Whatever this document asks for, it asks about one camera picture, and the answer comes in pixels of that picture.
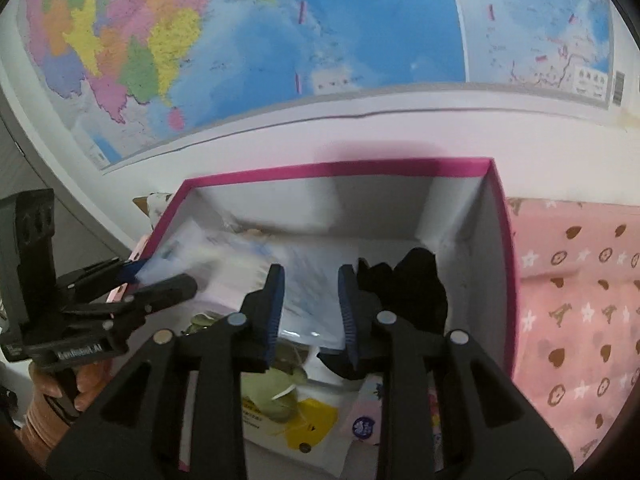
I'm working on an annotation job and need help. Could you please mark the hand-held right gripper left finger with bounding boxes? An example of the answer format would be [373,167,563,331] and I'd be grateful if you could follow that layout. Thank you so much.
[47,262,286,480]

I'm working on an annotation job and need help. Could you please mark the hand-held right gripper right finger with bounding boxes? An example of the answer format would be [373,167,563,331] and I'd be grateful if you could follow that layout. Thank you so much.
[337,264,573,480]

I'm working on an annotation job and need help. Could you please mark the yellow label wet wipes packet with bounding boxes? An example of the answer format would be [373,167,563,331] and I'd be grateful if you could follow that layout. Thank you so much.
[240,345,361,478]

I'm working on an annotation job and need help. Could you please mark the person's left hand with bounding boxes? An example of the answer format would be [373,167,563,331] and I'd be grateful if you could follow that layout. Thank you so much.
[27,357,113,421]

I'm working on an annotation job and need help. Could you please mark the pink cardboard box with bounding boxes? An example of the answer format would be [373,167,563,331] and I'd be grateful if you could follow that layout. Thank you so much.
[132,157,523,480]

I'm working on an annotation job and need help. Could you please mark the white patterned pillow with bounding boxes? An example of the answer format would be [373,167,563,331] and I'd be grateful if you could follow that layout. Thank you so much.
[145,191,176,233]

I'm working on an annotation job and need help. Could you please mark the large white printed packet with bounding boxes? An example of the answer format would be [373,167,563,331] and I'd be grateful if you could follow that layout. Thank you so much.
[136,217,362,353]

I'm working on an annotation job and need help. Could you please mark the colourful wall map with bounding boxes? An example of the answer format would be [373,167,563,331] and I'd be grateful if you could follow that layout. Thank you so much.
[15,0,628,171]

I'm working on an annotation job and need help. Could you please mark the black cloth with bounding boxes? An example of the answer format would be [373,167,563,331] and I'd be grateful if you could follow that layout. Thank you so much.
[320,247,448,381]

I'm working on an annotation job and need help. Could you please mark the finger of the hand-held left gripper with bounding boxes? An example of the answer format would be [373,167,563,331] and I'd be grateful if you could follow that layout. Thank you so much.
[62,273,198,333]
[55,256,143,293]

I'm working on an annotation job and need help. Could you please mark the person's left forearm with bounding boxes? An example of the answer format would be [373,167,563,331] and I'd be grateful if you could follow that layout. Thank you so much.
[20,397,81,456]

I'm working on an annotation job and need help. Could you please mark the pink cartoon print packet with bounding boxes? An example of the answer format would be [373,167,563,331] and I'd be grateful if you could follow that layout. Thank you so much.
[345,377,451,476]

